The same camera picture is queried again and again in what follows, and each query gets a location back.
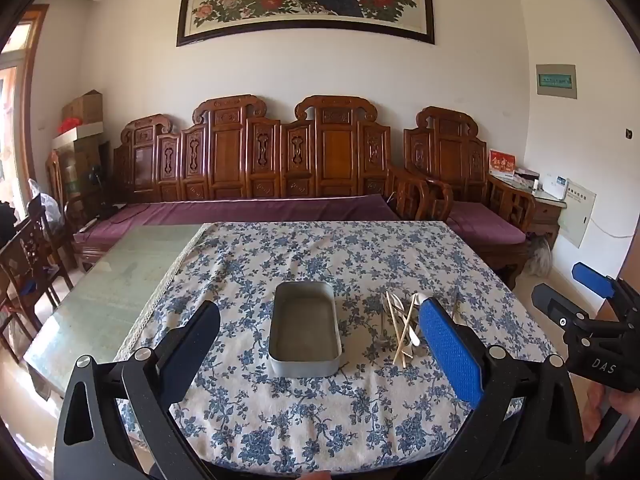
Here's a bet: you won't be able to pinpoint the white cardboard box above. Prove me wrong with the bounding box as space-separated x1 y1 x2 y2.
52 121 104 149

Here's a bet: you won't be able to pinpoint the long purple seat cushion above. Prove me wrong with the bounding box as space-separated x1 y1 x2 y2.
75 194 401 256

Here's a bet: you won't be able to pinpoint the clear plastic bag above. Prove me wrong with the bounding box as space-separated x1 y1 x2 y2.
27 178 63 226

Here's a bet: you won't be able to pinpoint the stacked storage boxes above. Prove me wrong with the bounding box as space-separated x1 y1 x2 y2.
52 137 112 206

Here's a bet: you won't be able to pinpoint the carved wooden sofa bench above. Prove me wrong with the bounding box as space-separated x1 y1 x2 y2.
65 94 431 271

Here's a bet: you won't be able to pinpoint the carved wooden armchair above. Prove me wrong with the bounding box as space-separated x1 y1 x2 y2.
387 106 536 288

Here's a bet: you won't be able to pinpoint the wooden side table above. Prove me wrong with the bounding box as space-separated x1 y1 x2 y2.
505 167 568 251

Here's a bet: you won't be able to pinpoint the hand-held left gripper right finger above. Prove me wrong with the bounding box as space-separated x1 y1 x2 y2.
417 297 587 480

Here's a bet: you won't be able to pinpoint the wooden dining chair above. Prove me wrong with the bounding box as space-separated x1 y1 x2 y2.
0 230 62 366
25 195 77 291

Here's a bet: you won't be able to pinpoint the small purple seat cushion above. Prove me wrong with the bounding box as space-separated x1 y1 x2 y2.
445 201 527 244

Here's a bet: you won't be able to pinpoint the white desktop device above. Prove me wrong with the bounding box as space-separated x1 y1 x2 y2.
542 175 569 200

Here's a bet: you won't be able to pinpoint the grey metal tray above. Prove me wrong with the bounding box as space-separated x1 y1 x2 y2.
268 281 343 378

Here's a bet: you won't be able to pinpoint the wooden door frame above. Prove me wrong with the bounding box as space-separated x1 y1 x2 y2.
0 4 51 221

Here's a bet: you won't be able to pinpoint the blue floral tablecloth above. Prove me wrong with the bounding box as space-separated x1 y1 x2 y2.
114 221 558 478

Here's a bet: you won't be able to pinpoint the grey wall panel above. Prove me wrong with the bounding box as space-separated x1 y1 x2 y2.
536 63 578 99

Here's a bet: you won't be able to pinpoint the clear plastic fork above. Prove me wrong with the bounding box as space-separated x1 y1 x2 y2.
378 292 393 353

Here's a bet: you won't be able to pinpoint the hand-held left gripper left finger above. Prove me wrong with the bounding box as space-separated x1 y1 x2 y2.
52 300 222 480

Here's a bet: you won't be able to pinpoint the light bamboo chopstick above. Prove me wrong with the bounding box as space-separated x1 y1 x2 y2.
393 297 420 365
386 290 408 356

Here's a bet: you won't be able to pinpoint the brown cardboard box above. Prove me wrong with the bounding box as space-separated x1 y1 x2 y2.
61 90 104 123

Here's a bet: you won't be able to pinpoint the person's right hand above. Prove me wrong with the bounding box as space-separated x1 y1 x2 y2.
607 387 640 453

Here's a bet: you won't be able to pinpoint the white floor bag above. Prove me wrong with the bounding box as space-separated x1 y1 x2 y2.
525 235 554 278

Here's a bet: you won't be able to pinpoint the red gift box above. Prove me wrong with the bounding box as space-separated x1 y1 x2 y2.
487 149 516 180

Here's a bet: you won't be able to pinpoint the dark cloth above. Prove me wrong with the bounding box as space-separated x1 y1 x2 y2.
0 202 27 243

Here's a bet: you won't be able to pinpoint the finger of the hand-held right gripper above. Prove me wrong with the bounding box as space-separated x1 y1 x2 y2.
571 262 627 311
531 283 592 331

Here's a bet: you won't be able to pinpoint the white wall cabinet door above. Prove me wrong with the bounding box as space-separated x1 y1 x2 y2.
557 179 597 249

